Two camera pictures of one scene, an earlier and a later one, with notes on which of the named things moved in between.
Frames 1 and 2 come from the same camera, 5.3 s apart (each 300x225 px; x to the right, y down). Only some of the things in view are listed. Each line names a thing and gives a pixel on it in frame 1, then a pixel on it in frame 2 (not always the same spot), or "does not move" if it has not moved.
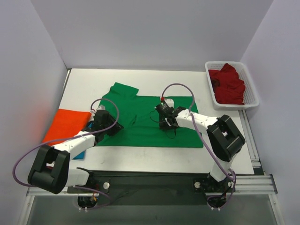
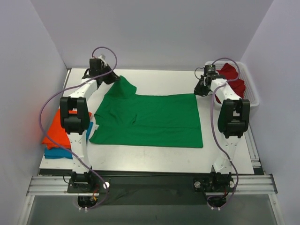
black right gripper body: x=164 y=124 → x=200 y=86
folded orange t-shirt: x=67 y=123 does not move
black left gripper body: x=115 y=125 → x=110 y=76
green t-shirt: x=140 y=118 does not move
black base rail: x=131 y=187 does not move
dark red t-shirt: x=228 y=88 does not move
